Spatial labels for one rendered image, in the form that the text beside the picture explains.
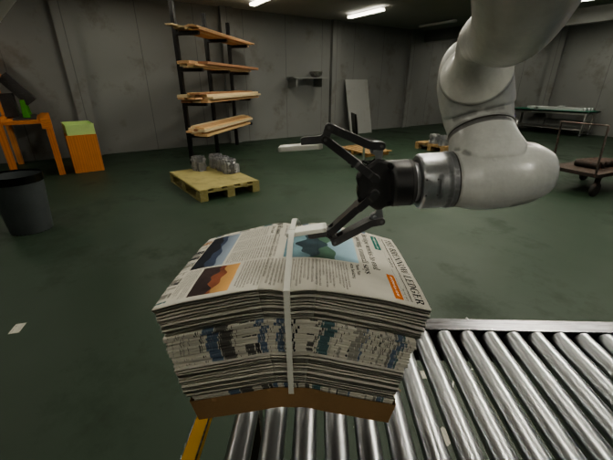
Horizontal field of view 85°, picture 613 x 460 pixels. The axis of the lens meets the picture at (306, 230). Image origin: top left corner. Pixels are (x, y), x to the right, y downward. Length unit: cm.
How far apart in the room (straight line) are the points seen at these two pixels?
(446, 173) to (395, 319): 23
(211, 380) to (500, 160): 56
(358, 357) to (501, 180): 34
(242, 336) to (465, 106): 49
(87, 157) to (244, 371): 675
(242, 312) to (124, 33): 861
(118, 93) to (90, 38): 106
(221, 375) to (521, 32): 55
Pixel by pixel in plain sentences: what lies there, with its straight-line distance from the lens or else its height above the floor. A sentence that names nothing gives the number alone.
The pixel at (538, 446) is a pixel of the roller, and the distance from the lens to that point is 90.
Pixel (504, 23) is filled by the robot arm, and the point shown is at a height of 148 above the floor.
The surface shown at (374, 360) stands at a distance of 56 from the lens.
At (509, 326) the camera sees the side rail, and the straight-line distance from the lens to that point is 117.
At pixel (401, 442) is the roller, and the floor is 80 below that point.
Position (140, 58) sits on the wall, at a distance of 897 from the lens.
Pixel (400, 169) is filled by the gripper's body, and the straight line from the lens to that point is 54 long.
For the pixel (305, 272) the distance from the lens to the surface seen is 53.
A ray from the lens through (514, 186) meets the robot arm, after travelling 58.
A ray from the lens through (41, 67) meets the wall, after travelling 885.
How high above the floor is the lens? 145
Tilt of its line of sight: 24 degrees down
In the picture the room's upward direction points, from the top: straight up
